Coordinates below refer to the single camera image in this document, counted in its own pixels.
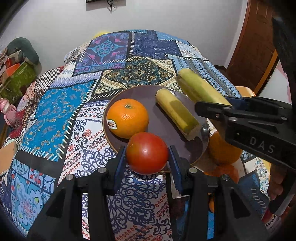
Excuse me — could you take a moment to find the large red tomato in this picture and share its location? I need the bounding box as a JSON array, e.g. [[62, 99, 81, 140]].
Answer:
[[126, 132, 169, 175]]

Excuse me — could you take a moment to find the small mandarin front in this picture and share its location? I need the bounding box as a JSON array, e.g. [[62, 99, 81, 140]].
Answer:
[[204, 164, 240, 184]]

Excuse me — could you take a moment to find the small mandarin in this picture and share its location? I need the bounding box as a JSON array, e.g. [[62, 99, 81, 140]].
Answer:
[[204, 164, 240, 184], [209, 197, 214, 213]]

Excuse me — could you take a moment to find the large orange with sticker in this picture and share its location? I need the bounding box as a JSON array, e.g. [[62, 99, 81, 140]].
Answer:
[[106, 98, 149, 139]]

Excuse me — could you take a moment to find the small mandarin back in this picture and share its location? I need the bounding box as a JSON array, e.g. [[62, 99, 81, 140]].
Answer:
[[209, 197, 214, 213]]

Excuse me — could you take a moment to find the right human hand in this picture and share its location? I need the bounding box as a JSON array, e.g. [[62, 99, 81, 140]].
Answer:
[[267, 164, 287, 200]]

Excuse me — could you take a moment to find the orange yellow fleece blanket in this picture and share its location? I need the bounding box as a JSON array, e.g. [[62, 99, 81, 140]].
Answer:
[[236, 86, 256, 97]]

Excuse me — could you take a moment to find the brown wooden door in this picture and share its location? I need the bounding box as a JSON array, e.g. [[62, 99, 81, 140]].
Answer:
[[227, 1, 278, 95]]

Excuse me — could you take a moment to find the patchwork patterned bedspread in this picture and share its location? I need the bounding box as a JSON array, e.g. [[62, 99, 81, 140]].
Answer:
[[0, 29, 271, 241]]

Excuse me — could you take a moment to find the brown cardboard box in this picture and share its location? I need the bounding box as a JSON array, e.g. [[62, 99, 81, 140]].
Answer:
[[0, 140, 18, 176]]

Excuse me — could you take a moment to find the pink plush toy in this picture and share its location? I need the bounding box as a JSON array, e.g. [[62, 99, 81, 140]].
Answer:
[[1, 98, 16, 128]]

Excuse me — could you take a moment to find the green cardboard box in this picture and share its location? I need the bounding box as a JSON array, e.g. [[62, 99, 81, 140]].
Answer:
[[1, 62, 37, 103]]

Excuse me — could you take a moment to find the dark green plush cushion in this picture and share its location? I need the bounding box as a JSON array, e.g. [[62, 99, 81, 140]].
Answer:
[[6, 37, 39, 66]]

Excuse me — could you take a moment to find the wall mounted black monitor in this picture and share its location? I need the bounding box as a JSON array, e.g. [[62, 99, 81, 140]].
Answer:
[[85, 0, 126, 13]]

